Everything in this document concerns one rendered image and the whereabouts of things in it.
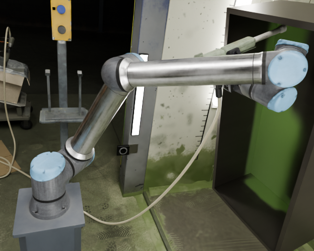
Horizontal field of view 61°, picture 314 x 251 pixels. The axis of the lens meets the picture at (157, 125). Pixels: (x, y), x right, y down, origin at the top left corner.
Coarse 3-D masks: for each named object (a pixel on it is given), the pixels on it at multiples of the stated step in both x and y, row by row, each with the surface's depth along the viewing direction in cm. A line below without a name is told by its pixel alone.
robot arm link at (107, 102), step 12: (144, 60) 107; (108, 96) 109; (120, 96) 109; (96, 108) 114; (108, 108) 112; (84, 120) 121; (96, 120) 116; (108, 120) 118; (84, 132) 122; (96, 132) 121; (72, 144) 129; (84, 144) 125; (72, 156) 128; (84, 156) 130
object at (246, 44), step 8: (272, 32) 114; (280, 32) 116; (240, 40) 110; (248, 40) 109; (256, 40) 112; (224, 48) 107; (232, 48) 107; (240, 48) 109; (248, 48) 111; (200, 56) 104; (216, 88) 115; (216, 96) 118
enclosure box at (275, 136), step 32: (288, 0) 135; (256, 32) 141; (288, 32) 140; (224, 96) 153; (224, 128) 166; (256, 128) 180; (288, 128) 157; (224, 160) 181; (256, 160) 191; (288, 160) 163; (224, 192) 186; (256, 192) 185; (288, 192) 171; (256, 224) 163; (288, 224) 128
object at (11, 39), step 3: (9, 36) 273; (9, 39) 274; (12, 39) 274; (6, 42) 275; (9, 42) 275; (12, 42) 276; (9, 45) 276; (12, 45) 278; (9, 48) 278; (6, 54) 280; (9, 54) 281; (6, 57) 280; (6, 60) 282; (6, 63) 284
